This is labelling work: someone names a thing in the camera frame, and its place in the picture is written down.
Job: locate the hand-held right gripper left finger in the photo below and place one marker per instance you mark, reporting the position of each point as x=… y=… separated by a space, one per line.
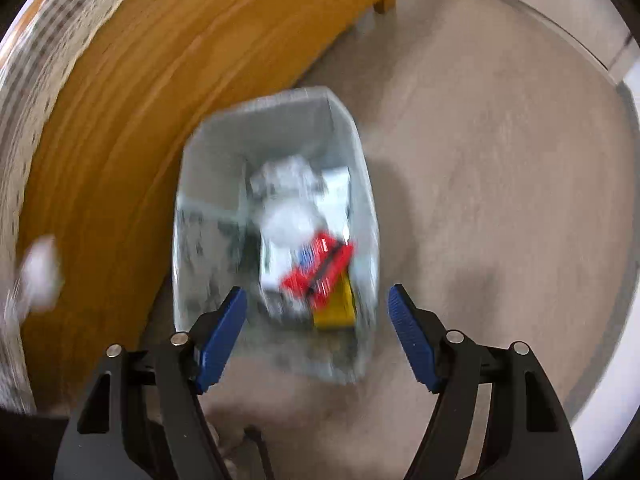
x=222 y=340

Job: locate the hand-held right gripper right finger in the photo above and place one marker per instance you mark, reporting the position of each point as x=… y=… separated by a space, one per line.
x=412 y=340

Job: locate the yellow snack packet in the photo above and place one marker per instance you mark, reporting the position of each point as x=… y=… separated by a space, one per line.
x=337 y=312

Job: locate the red and dark snack wrapper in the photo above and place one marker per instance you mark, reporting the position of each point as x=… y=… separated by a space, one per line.
x=320 y=265

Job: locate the grey plastic bin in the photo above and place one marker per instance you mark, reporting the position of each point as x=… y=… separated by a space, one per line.
x=215 y=200

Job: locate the white snack packet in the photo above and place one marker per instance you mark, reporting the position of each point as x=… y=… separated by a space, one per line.
x=335 y=195

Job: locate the small white tissue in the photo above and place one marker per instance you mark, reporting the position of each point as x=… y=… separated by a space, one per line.
x=42 y=272

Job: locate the brown checked blanket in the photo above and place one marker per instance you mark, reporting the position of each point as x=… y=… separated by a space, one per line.
x=45 y=60

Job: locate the wooden bed frame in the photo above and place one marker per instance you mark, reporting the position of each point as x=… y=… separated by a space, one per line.
x=150 y=110

